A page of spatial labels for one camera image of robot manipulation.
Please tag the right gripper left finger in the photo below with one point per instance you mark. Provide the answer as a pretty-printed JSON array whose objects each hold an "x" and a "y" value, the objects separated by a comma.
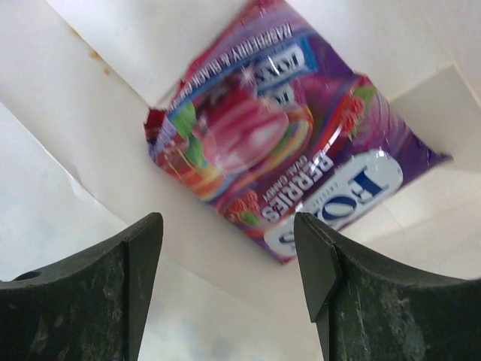
[{"x": 92, "y": 305}]

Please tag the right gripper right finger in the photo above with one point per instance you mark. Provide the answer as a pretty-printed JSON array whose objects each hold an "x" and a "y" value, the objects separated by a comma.
[{"x": 367, "y": 306}]

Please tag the blue checkered paper bag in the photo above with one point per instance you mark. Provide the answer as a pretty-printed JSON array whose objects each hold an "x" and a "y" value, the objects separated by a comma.
[{"x": 75, "y": 170}]

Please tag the purple berries snack pack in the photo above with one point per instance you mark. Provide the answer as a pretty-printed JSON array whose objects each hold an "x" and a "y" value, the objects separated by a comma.
[{"x": 269, "y": 121}]

